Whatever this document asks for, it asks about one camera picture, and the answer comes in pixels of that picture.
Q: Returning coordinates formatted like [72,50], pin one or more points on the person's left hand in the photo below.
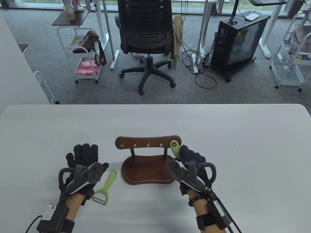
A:
[83,154]

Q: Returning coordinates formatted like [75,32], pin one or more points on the person's right hand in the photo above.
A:
[192,155]

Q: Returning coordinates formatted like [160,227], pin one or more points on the green vegetable scraper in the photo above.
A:
[107,184]
[175,148]

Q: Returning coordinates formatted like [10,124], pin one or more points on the dark wooden key rack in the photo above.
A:
[145,172]

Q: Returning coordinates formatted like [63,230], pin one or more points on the person's right forearm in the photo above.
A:
[200,207]

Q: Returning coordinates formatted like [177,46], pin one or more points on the black left forearm sensor box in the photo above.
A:
[52,216]

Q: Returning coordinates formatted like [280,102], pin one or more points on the person's left forearm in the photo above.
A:
[74,206]

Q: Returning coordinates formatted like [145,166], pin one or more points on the black right forearm sensor box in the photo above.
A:
[218,211]

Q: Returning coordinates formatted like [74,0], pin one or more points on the grey right hand controller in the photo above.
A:
[192,179]

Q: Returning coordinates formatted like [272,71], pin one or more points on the grey hand controller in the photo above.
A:
[192,179]
[80,179]

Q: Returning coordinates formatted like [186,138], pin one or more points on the grey left hand controller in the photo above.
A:
[80,179]

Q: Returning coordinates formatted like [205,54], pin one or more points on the pink bag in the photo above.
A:
[86,68]

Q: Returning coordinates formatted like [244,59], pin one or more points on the black power strip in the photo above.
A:
[207,59]

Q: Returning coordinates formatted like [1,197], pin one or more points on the brown handbag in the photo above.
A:
[87,41]

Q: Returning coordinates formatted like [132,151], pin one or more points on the black computer case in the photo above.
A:
[238,43]

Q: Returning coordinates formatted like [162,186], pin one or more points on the small dark table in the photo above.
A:
[23,47]

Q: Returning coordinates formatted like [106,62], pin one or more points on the white desk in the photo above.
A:
[269,31]
[107,31]
[203,29]

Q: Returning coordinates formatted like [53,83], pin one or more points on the beige garment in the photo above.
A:
[178,29]

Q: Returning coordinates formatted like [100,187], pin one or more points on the white rolling cart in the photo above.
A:
[289,72]

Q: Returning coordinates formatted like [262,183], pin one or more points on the white cart with dark top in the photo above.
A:
[63,19]

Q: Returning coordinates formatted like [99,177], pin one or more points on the black office chair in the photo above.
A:
[145,24]

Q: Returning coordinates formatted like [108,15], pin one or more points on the clear plastic drink cup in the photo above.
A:
[69,13]

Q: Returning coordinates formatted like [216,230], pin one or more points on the white flat device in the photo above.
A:
[251,17]

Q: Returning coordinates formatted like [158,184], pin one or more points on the grey bag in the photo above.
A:
[300,40]

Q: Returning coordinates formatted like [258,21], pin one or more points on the dark raised platform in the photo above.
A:
[267,2]

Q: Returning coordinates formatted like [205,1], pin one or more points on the white cart frame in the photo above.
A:
[46,87]

